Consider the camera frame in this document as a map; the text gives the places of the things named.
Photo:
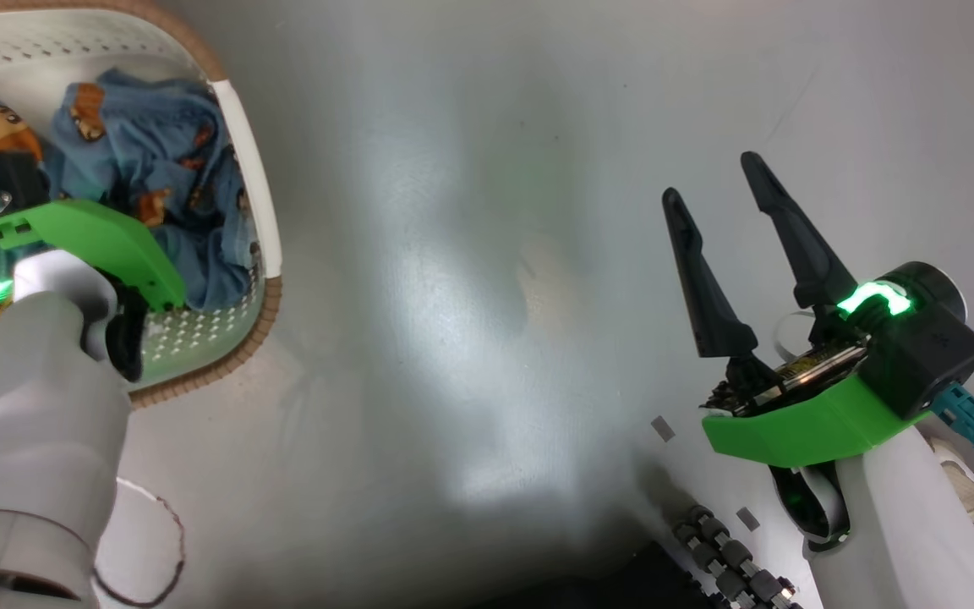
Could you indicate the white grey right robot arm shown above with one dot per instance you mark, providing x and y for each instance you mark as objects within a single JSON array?
[{"x": 901, "y": 524}]

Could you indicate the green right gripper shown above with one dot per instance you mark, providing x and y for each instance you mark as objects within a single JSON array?
[{"x": 808, "y": 431}]

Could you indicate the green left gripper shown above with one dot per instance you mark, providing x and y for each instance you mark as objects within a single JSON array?
[{"x": 98, "y": 233}]

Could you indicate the small grey floor tape piece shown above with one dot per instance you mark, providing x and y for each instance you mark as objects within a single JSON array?
[
  {"x": 663, "y": 429},
  {"x": 747, "y": 518}
]

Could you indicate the white perforated brown-rimmed laundry basket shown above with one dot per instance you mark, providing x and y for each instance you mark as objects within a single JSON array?
[{"x": 199, "y": 347}]

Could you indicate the black robot base with rollers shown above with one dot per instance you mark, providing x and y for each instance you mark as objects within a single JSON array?
[{"x": 648, "y": 584}]

